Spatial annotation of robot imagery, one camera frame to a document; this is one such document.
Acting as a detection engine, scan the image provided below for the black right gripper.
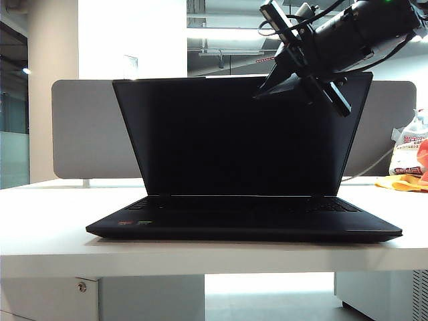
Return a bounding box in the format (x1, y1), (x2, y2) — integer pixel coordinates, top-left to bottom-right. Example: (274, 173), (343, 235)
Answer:
(253, 0), (352, 118)

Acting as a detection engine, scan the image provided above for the black laptop computer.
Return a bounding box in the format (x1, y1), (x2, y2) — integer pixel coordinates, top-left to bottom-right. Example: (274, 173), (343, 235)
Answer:
(85, 71), (404, 242)

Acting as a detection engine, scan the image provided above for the long ceiling light strip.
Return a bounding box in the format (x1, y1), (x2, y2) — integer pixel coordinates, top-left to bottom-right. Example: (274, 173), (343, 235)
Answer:
(186, 28), (285, 39)

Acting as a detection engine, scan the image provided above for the white plastic bag red print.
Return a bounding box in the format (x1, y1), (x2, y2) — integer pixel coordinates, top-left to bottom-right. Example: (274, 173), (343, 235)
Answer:
(389, 108), (428, 177)

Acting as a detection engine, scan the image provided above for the yellow cloth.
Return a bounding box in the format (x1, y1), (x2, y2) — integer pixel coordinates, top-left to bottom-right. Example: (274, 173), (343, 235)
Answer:
(374, 173), (428, 194)

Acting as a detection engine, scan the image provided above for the orange-red soft object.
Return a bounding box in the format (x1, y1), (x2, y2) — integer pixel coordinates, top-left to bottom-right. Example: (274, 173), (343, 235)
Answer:
(415, 138), (428, 187)

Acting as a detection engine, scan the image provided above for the grey fabric desk divider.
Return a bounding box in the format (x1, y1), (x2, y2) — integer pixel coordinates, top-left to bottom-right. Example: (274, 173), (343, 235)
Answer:
(51, 79), (418, 180)

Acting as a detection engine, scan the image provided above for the white cabinet with vent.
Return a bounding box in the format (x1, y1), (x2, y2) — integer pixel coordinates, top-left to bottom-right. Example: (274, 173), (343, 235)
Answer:
(334, 270), (428, 321)

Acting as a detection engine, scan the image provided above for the white drawer cabinet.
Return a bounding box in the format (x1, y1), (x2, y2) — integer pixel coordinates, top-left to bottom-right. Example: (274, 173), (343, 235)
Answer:
(0, 276), (205, 321)

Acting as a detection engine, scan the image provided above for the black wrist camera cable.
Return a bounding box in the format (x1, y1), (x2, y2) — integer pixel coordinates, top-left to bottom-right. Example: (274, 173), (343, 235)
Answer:
(258, 0), (347, 37)

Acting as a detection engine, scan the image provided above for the grey ceiling cable tray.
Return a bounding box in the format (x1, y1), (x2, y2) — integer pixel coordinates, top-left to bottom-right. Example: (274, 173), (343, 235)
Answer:
(199, 48), (265, 56)

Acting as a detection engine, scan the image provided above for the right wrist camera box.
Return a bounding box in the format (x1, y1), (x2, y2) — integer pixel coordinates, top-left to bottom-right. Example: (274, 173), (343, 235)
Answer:
(294, 3), (317, 19)

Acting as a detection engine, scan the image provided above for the grey power cable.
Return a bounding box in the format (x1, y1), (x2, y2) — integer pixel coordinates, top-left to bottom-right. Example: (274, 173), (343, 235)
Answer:
(340, 148), (394, 183)

